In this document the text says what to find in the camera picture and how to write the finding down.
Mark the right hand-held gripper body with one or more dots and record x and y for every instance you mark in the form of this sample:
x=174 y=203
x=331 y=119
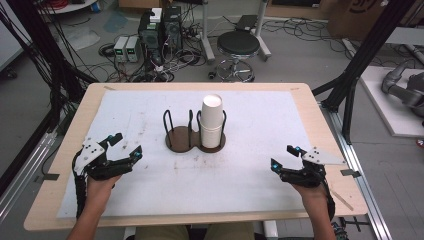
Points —
x=310 y=173

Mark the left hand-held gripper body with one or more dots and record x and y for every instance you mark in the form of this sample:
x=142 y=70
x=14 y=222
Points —
x=91 y=156

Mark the stack of white cups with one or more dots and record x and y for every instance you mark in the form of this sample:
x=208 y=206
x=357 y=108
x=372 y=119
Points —
x=211 y=113

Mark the person's right hand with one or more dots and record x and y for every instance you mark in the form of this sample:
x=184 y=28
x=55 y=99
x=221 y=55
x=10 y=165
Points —
x=313 y=194

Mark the person's left hand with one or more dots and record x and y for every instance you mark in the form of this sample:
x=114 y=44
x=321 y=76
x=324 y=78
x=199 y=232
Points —
x=99 y=190

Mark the black tape piece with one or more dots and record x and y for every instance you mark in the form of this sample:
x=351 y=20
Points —
x=46 y=177
x=350 y=173

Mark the grey bench power supply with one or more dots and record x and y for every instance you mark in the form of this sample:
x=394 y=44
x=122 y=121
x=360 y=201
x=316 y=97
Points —
x=120 y=49
x=134 y=49

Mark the person's khaki pants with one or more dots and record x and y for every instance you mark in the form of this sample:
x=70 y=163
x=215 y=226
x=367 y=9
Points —
x=193 y=232

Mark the white base board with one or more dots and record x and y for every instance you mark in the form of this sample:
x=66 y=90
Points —
x=380 y=100

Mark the black computer tower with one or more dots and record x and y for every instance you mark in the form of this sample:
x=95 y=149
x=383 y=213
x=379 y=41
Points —
x=150 y=40
x=172 y=28

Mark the white stand leg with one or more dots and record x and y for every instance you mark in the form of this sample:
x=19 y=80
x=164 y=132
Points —
x=207 y=43
x=263 y=36

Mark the black round stool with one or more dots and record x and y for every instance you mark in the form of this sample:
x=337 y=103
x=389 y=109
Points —
x=238 y=43

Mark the black flat device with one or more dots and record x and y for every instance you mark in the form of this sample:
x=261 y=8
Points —
x=246 y=22

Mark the brown cardboard box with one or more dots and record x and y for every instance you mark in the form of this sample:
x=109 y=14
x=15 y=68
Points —
x=353 y=16

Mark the aluminium rail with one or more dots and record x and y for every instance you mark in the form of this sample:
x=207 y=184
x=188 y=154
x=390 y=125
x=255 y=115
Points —
x=360 y=186
x=23 y=180

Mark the black metal frame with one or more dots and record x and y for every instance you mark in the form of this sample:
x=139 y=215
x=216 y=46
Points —
x=361 y=56
x=40 y=43

